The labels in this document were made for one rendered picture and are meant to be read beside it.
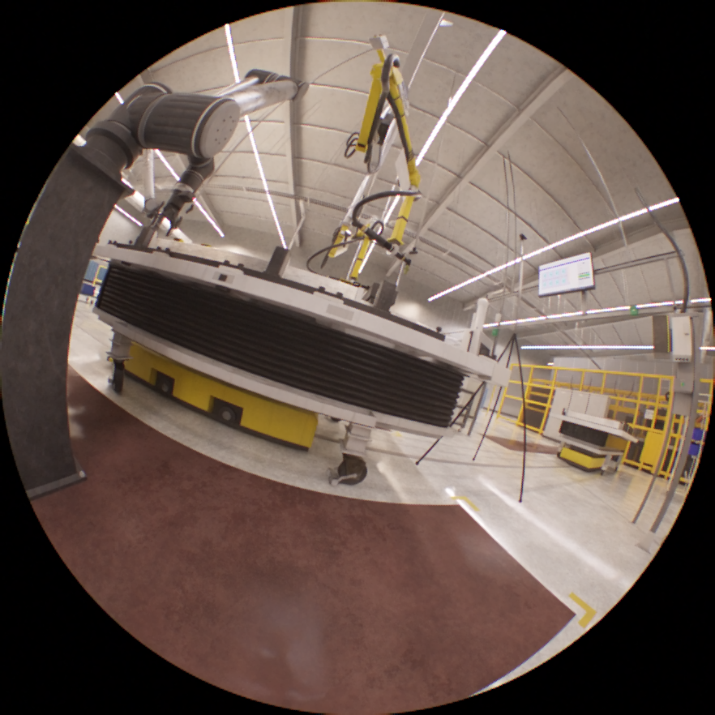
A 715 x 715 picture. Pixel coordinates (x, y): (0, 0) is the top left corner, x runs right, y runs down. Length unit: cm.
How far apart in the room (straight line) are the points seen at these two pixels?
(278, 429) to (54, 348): 120
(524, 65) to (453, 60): 227
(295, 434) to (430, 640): 122
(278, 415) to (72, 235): 129
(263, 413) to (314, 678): 127
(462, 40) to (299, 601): 1033
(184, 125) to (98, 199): 29
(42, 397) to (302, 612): 88
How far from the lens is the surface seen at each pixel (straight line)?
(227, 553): 78
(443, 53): 972
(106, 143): 86
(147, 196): 235
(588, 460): 480
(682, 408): 230
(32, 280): 76
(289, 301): 86
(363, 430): 110
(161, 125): 80
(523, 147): 1081
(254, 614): 69
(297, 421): 136
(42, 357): 80
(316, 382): 115
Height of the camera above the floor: 65
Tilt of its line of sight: 1 degrees up
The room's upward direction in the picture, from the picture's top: 18 degrees clockwise
